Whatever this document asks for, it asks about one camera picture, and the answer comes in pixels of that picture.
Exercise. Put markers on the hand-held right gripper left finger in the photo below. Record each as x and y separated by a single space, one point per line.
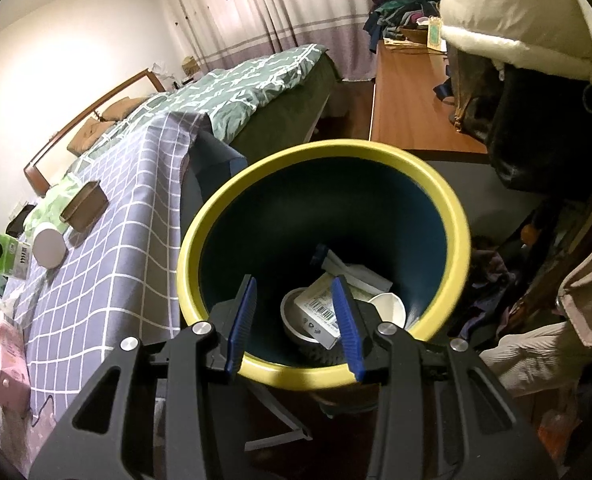
241 330

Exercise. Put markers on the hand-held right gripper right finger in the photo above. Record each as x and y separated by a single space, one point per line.
348 330

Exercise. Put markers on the white carton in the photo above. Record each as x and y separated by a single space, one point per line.
321 310

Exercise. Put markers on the white paper cup pink print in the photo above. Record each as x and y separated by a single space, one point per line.
388 310

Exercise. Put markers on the grey-white round cup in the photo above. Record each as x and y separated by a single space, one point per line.
296 330

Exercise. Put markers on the white plastic bottle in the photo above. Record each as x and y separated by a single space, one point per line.
50 247

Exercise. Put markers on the brown plastic tray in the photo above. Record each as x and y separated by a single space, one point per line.
83 210

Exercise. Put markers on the pink drink carton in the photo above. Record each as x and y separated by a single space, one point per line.
11 360

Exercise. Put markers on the yellow rimmed dark blue bin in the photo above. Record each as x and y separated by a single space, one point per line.
326 200

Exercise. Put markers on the purple checked blanket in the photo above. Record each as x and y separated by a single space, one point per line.
126 270

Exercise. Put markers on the brown pillow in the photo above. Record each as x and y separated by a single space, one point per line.
121 108
88 137

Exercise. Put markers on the dark blue upholstered seat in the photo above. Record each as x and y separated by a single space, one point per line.
216 160

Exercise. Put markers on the wooden bed headboard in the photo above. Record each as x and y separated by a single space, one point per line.
126 87

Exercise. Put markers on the dark green bed base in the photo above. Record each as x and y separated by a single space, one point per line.
286 115

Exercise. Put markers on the wooden desk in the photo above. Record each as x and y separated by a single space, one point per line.
410 100

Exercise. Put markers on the beige coat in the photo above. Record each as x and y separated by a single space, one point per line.
590 300

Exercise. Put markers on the bed with green quilt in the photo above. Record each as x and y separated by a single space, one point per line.
256 85

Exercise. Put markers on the brown patterned handbag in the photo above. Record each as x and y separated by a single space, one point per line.
470 105

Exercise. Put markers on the black leather bag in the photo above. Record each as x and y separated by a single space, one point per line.
540 135

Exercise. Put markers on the brown woven basket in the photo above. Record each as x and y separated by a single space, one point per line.
414 34

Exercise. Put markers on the light green card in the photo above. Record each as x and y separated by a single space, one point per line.
434 34

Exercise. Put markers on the pink and white curtain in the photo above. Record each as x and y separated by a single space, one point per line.
256 10

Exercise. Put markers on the pile of mixed clothes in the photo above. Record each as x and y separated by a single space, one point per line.
400 7

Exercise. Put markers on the cream down jacket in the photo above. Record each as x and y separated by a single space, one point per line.
515 0

